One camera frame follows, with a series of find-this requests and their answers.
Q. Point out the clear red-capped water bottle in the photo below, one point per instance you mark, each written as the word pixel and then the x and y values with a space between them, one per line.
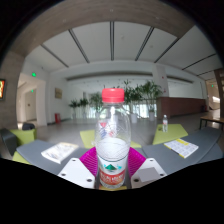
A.
pixel 112 150

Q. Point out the grey seat with magazine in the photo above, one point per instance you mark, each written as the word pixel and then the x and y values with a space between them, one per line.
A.
pixel 33 151

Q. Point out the framed wall picture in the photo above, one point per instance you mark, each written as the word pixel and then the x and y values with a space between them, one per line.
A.
pixel 58 93

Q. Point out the green upholstered seat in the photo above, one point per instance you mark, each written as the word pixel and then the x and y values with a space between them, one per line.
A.
pixel 20 158

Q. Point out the wall-mounted display screen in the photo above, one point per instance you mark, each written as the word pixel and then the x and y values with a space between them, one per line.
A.
pixel 2 89

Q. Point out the red bin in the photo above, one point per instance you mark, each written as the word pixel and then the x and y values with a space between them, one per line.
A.
pixel 57 118

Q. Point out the white and yellow booklet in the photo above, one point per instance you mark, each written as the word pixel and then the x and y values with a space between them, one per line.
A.
pixel 181 148

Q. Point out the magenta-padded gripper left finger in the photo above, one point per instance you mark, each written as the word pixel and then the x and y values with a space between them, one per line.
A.
pixel 76 173

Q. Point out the dark grey ottoman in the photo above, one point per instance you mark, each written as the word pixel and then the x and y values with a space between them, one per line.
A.
pixel 8 141

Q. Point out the wooden bench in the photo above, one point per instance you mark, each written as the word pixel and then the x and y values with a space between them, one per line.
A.
pixel 211 119

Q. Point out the grey seat with booklet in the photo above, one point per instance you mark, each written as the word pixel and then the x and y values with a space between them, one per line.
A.
pixel 206 140

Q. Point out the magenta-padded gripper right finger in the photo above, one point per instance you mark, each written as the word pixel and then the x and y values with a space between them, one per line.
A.
pixel 146 175

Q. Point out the black bag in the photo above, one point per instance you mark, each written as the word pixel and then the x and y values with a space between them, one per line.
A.
pixel 28 126

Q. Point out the brown reception counter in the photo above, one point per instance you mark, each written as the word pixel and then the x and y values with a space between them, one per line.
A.
pixel 183 106

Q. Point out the green seat with black bag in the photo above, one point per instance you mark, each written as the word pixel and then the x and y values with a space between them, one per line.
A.
pixel 26 136

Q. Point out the row of potted green plants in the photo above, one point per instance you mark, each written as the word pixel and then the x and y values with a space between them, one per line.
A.
pixel 146 95

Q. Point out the green exit sign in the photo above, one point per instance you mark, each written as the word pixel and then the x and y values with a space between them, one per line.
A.
pixel 33 74

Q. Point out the green ottoman with small bottle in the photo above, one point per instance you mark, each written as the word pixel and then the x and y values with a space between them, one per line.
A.
pixel 175 133

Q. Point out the small clear water bottle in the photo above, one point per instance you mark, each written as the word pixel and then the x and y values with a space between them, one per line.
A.
pixel 165 124

